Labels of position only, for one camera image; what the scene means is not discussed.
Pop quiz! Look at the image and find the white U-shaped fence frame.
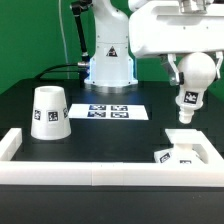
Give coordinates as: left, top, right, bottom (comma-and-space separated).
0, 128, 224, 187

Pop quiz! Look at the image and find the white hanging cable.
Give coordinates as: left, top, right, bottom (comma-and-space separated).
57, 0, 71, 80

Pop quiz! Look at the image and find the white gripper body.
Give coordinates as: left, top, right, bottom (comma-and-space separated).
129, 0, 224, 58

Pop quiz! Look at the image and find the white lamp shade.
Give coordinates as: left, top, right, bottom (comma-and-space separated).
31, 86, 71, 140

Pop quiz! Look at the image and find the white marker sheet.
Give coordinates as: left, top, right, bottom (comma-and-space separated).
69, 104, 148, 120

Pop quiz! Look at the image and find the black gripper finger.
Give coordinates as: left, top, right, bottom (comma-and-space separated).
215, 51, 223, 80
161, 54, 184, 86

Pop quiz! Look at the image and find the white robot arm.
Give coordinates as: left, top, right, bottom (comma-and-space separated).
86, 0, 224, 87

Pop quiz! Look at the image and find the black cable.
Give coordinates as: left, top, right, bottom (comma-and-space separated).
33, 62, 91, 81

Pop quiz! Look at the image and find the white lamp base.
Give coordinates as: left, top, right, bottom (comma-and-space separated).
154, 129, 205, 165

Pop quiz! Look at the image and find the white lamp bulb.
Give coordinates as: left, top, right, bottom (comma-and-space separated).
175, 52, 216, 124

